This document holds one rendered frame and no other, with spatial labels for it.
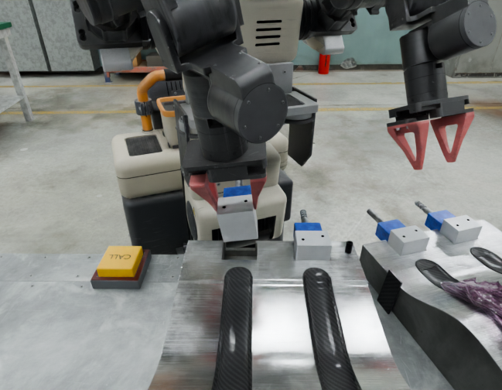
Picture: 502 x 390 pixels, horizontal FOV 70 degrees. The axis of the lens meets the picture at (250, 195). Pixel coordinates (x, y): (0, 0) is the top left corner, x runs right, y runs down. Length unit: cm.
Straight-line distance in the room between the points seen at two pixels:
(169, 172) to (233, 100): 75
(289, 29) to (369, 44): 531
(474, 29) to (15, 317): 76
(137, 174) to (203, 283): 60
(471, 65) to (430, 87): 561
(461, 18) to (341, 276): 37
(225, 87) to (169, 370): 30
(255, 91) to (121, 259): 42
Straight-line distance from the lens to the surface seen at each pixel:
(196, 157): 45
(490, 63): 635
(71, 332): 62
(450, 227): 71
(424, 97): 61
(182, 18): 36
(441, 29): 59
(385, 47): 616
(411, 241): 64
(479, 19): 58
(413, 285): 60
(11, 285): 74
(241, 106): 32
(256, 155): 43
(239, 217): 48
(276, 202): 85
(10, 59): 418
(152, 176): 106
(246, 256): 58
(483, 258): 71
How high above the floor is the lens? 125
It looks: 31 degrees down
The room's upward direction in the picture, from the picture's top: straight up
